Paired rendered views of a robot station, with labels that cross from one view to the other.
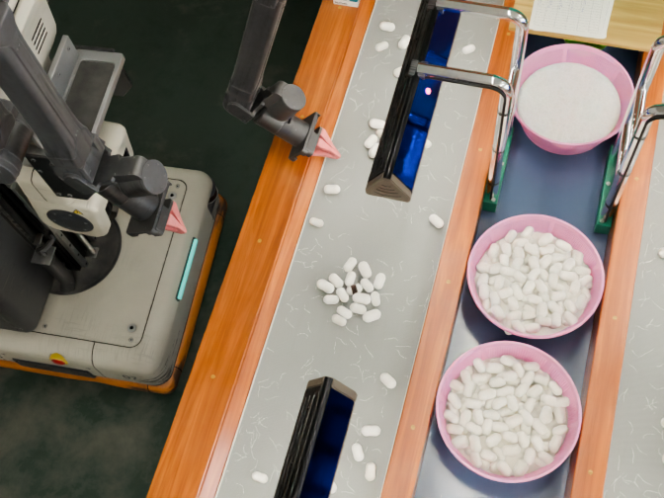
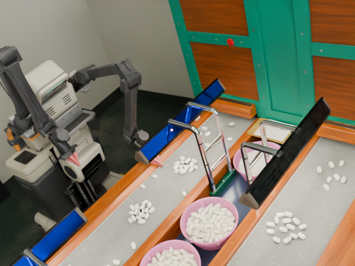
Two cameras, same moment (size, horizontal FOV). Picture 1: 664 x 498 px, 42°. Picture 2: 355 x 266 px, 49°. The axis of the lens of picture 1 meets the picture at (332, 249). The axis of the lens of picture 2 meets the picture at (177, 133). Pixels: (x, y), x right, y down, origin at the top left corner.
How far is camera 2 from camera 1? 1.01 m
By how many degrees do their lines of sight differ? 32
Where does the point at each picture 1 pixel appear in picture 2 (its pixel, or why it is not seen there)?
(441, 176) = (196, 179)
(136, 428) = not seen: outside the picture
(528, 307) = (202, 233)
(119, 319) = not seen: hidden behind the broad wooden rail
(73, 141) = (38, 114)
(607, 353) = (221, 256)
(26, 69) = (20, 82)
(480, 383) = (168, 257)
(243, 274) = (107, 197)
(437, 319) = (162, 227)
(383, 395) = (129, 251)
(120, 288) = not seen: hidden behind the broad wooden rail
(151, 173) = (62, 133)
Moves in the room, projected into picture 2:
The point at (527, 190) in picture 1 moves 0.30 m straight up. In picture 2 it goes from (232, 194) to (221, 150)
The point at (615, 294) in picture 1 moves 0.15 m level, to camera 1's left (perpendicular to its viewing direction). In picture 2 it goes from (236, 234) to (203, 233)
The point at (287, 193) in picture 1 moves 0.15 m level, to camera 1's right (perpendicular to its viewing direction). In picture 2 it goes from (137, 174) to (163, 173)
